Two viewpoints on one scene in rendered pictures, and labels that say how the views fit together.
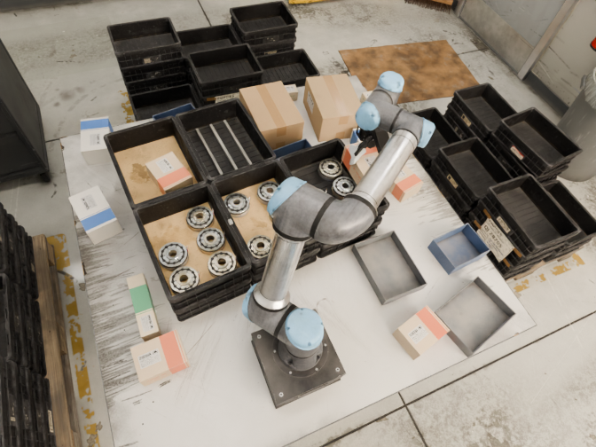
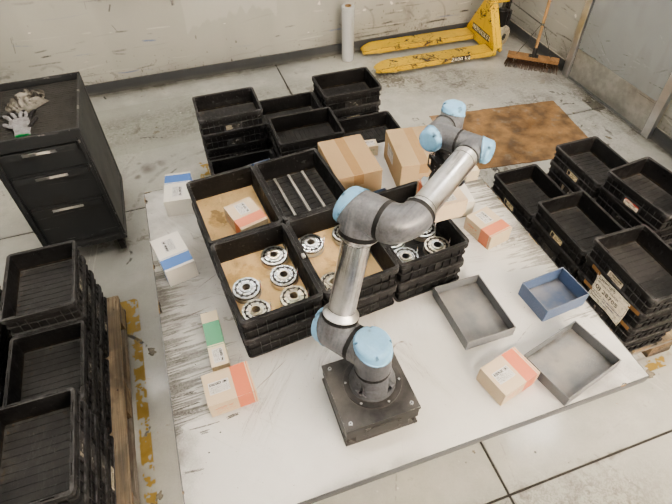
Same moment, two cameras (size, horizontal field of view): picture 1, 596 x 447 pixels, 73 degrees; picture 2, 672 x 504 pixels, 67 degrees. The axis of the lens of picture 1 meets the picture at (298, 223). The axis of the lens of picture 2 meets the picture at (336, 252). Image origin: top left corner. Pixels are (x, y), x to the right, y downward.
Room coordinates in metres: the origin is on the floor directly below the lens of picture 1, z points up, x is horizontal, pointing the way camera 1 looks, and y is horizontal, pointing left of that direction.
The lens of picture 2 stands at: (-0.41, -0.16, 2.30)
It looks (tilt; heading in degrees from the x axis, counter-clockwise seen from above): 47 degrees down; 13
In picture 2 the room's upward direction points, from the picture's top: 1 degrees counter-clockwise
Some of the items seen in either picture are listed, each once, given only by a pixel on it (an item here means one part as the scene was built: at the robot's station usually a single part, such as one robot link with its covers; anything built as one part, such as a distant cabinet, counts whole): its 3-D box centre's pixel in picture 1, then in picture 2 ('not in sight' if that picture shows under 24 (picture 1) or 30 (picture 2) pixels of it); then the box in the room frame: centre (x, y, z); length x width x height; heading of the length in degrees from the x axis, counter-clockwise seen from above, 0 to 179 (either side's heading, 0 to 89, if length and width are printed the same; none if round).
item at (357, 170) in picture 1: (366, 164); (441, 197); (1.02, -0.21, 1.08); 0.16 x 0.12 x 0.07; 32
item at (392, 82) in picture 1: (387, 92); (451, 119); (1.04, -0.20, 1.40); 0.09 x 0.08 x 0.11; 156
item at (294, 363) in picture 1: (301, 343); (372, 373); (0.40, -0.08, 0.85); 0.15 x 0.15 x 0.10
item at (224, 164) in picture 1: (225, 145); (301, 192); (1.18, 0.37, 0.87); 0.40 x 0.30 x 0.11; 37
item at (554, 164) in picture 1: (520, 160); (638, 216); (1.93, -1.32, 0.37); 0.42 x 0.34 x 0.46; 32
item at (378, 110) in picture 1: (378, 113); (441, 135); (0.94, -0.18, 1.39); 0.11 x 0.11 x 0.08; 66
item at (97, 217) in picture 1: (96, 215); (174, 258); (0.80, 0.82, 0.75); 0.20 x 0.12 x 0.09; 44
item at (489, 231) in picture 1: (494, 239); (608, 298); (1.27, -1.06, 0.41); 0.31 x 0.02 x 0.16; 32
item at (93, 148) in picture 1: (98, 140); (179, 193); (1.19, 0.97, 0.75); 0.20 x 0.12 x 0.09; 24
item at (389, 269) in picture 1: (388, 266); (472, 310); (0.81, -0.40, 0.73); 0.27 x 0.20 x 0.05; 32
